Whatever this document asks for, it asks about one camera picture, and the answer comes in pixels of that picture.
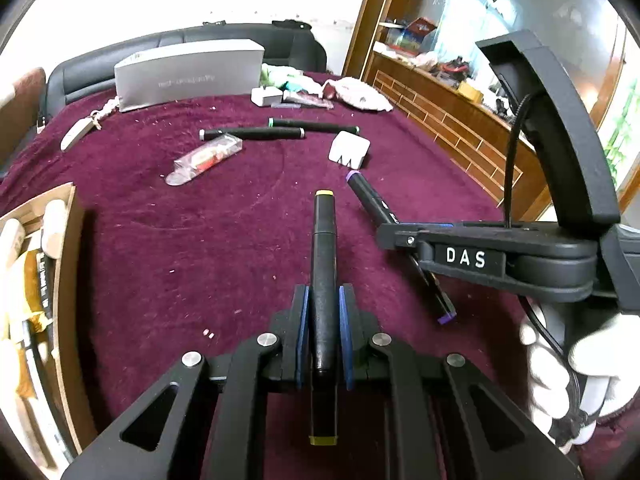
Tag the black marker grey cap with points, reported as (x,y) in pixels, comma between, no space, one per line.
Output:
(250,134)

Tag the green cloth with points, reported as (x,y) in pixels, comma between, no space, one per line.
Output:
(287,77)

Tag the floral pink cloth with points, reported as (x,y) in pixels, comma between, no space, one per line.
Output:
(360,94)

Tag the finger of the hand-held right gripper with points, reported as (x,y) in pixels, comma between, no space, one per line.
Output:
(400,237)

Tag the plain white bottle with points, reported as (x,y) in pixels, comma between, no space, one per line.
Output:
(53,230)

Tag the colourful box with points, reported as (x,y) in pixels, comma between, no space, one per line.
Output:
(412,35)

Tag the white tube red print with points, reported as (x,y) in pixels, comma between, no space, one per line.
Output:
(350,150)

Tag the brown armchair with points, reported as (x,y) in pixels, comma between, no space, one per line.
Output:
(22,110)

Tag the clear packet dark red item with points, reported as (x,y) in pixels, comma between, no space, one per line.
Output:
(307,99)

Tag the wooden door frame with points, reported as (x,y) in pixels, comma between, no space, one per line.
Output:
(380,10)

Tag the red tool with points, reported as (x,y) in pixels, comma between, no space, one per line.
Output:
(455,67)

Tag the black marker green cap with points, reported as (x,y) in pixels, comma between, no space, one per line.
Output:
(312,125)

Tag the black leather sofa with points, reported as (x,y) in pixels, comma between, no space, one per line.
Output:
(150,52)

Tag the cardboard tray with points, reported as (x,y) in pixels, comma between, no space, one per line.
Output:
(70,270)

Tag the grey cardboard box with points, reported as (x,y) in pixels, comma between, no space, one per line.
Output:
(190,72)

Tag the person's right hand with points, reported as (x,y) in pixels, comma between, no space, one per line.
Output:
(615,355)

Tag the green bamboo picture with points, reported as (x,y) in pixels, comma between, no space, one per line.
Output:
(622,140)

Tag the black marker pale yellow cap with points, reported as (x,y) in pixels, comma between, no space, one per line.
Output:
(44,285)

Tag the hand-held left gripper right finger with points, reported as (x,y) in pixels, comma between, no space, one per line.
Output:
(346,340)

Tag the yellow packet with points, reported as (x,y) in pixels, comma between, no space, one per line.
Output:
(27,310)

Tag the black marker dark yellow cap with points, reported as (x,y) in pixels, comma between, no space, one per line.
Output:
(324,260)

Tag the black marker purple cap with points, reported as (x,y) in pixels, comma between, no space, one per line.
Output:
(370,195)

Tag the white charger plug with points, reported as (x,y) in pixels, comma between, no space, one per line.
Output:
(265,96)

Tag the white key fob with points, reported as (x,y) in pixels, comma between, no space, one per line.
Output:
(77,133)

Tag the small yellow box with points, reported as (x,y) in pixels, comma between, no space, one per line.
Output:
(470,91)

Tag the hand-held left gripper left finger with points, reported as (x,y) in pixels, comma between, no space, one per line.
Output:
(301,340)

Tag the brown tiled counter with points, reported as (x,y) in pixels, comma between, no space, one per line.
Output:
(450,125)

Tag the white bottle green label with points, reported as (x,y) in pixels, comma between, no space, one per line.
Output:
(12,250)

